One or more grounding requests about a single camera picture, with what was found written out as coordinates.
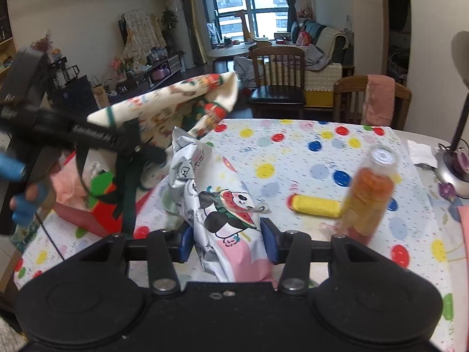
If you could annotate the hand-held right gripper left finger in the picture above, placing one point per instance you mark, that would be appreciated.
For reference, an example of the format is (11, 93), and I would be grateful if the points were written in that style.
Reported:
(185, 244)

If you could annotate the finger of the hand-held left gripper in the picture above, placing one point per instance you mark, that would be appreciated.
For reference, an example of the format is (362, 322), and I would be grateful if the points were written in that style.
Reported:
(130, 139)

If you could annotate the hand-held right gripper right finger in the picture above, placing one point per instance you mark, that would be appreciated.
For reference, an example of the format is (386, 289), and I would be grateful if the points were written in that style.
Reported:
(269, 242)

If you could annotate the panda print packet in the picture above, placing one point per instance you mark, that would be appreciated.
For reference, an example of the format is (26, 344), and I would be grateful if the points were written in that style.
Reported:
(220, 205)

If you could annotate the red storage box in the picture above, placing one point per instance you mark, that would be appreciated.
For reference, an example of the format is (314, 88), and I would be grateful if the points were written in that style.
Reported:
(106, 216)

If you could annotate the person's left hand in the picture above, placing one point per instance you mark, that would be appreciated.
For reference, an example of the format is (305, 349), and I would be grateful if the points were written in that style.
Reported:
(14, 203)

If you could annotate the black cabinet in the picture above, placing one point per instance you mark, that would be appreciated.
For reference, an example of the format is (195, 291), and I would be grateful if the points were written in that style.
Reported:
(77, 95)

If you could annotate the brown paper bag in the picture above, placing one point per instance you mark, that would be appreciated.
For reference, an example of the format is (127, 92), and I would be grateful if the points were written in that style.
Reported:
(100, 97)

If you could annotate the black coffee maker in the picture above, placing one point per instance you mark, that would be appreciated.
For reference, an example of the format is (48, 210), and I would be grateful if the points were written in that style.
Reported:
(66, 71)

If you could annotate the pink flowers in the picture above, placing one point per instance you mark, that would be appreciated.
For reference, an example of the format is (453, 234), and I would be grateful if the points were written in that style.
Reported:
(119, 66)

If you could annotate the pink toy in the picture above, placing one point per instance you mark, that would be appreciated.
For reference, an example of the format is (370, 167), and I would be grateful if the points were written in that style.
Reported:
(162, 72)

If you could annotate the low television cabinet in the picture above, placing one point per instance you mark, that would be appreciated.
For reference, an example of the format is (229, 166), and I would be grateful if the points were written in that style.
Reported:
(165, 68)

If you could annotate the dried flower vase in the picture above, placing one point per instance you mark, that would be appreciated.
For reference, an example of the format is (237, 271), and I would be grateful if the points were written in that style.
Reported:
(42, 42)

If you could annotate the polka dot tablecloth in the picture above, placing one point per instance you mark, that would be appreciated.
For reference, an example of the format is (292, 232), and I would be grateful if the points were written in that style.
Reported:
(293, 146)

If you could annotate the patterned cloth cover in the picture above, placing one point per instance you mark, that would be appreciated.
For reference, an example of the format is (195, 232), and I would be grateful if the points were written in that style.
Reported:
(141, 36)

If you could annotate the orange drink bottle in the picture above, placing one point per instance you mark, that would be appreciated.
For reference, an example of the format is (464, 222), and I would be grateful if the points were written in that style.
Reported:
(368, 198)

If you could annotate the white standing air conditioner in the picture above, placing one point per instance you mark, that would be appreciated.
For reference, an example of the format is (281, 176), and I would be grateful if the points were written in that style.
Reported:
(181, 33)

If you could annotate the potted green plant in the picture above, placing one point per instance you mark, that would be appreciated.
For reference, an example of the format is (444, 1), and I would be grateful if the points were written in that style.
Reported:
(169, 22)

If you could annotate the grey and yellow curtain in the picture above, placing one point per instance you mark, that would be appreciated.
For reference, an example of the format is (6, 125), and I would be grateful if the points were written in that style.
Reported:
(190, 25)

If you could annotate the round coffee table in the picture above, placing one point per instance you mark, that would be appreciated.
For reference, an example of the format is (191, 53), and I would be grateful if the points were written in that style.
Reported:
(227, 51)

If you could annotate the white bedding bundle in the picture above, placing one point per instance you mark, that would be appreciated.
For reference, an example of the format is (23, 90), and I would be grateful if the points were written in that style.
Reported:
(243, 71)

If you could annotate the wooden chair dark seat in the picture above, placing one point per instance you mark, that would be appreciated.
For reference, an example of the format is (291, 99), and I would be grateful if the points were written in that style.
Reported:
(274, 95)

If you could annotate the wooden giraffe figure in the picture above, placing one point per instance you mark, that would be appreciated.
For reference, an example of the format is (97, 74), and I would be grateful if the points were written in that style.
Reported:
(246, 25)

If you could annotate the wooden chair with towel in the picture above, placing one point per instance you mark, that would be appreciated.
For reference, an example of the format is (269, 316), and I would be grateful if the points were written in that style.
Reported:
(348, 99)

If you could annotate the sofa with cream cover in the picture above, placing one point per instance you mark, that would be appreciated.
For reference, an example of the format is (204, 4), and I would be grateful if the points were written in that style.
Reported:
(326, 77)

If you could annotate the white tissue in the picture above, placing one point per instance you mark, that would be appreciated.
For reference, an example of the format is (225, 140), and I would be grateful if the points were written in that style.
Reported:
(421, 152)

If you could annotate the large window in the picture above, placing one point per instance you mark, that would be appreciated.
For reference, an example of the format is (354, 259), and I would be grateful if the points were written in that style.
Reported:
(263, 22)

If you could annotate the pink towel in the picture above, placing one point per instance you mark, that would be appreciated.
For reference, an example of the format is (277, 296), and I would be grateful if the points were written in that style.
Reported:
(379, 99)

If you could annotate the small purple ornament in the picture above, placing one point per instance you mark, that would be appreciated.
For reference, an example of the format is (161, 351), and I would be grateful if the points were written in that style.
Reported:
(460, 159)
(447, 191)

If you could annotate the pink notebook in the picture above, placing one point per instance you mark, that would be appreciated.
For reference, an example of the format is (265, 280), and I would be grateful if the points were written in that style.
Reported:
(463, 220)

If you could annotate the silver desk lamp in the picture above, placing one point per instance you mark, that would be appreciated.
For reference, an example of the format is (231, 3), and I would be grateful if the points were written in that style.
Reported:
(461, 58)

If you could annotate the wooden wall shelf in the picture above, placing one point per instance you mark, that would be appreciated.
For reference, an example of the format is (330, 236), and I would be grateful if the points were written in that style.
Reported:
(5, 25)

